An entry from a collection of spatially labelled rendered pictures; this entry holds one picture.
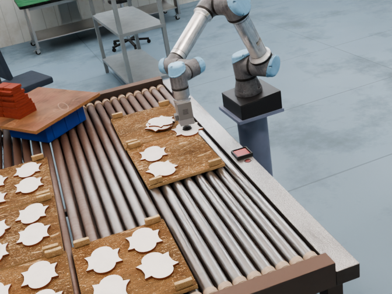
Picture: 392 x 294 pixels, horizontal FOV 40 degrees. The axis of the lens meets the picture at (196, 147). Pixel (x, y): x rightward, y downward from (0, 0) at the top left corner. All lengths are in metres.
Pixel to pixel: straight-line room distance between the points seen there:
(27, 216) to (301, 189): 2.14
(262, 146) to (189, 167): 0.78
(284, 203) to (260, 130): 0.99
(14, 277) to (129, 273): 0.41
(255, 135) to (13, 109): 1.31
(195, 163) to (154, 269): 0.71
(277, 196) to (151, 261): 0.58
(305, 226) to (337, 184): 1.97
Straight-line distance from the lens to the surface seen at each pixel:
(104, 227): 2.13
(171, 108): 3.00
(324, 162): 4.18
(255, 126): 2.99
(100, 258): 1.94
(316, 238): 1.91
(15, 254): 2.13
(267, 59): 2.77
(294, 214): 2.02
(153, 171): 2.37
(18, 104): 3.04
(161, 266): 1.82
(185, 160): 2.43
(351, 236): 3.43
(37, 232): 2.18
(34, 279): 1.95
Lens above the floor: 2.08
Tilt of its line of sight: 27 degrees down
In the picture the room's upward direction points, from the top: 10 degrees counter-clockwise
